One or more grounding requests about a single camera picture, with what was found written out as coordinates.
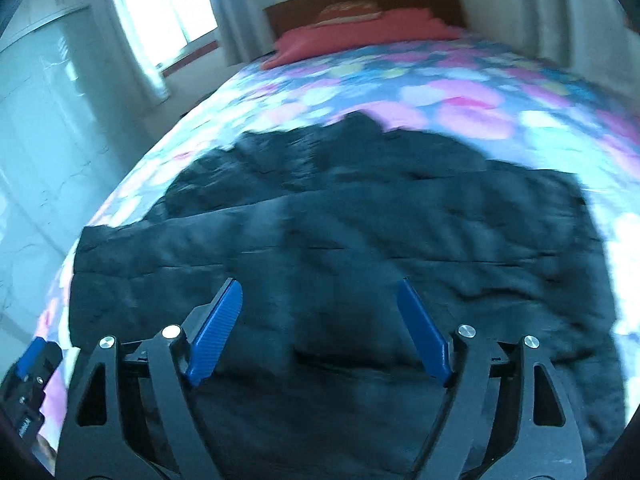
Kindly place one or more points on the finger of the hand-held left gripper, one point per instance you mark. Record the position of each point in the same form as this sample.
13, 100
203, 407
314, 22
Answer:
30, 357

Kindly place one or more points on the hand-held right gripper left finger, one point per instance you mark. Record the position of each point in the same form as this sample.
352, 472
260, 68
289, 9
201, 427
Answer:
217, 330

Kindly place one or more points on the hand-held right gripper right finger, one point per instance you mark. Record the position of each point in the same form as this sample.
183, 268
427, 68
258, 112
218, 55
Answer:
422, 330

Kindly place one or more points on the black puffer jacket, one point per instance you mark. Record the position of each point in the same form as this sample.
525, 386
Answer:
325, 220

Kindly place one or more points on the floral bedspread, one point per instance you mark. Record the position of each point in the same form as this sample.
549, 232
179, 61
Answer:
450, 90

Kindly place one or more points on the white wardrobe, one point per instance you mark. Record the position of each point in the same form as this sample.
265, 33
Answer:
40, 110

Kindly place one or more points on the white curtain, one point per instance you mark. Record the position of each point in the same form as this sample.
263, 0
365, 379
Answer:
575, 10
150, 85
235, 10

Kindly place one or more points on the red pillow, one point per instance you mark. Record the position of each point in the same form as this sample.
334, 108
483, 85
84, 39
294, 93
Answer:
350, 37

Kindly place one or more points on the patterned red cushion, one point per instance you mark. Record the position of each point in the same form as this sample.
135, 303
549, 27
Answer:
350, 11

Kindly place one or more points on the window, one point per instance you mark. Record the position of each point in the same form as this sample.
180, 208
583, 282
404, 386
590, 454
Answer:
165, 0

